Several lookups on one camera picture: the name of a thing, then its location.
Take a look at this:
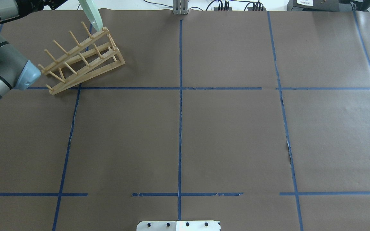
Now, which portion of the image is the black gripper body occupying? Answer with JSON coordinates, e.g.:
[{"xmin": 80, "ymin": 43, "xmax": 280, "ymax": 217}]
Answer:
[{"xmin": 17, "ymin": 0, "xmax": 67, "ymax": 16}]

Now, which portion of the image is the light green ceramic plate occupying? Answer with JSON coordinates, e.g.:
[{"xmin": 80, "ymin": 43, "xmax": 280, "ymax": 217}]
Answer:
[{"xmin": 78, "ymin": 0, "xmax": 104, "ymax": 31}]

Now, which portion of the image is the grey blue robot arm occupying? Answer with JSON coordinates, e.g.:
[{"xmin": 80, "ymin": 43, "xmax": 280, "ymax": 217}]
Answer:
[{"xmin": 0, "ymin": 0, "xmax": 65, "ymax": 100}]

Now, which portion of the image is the wooden plate rack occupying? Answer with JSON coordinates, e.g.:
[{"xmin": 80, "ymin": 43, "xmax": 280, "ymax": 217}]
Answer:
[{"xmin": 39, "ymin": 22, "xmax": 125, "ymax": 95}]

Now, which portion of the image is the brown paper table cover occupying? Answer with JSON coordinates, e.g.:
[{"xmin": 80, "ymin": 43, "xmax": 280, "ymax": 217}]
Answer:
[{"xmin": 0, "ymin": 9, "xmax": 370, "ymax": 231}]

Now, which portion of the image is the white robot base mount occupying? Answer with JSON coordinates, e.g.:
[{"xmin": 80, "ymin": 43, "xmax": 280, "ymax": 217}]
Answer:
[{"xmin": 136, "ymin": 220, "xmax": 221, "ymax": 231}]

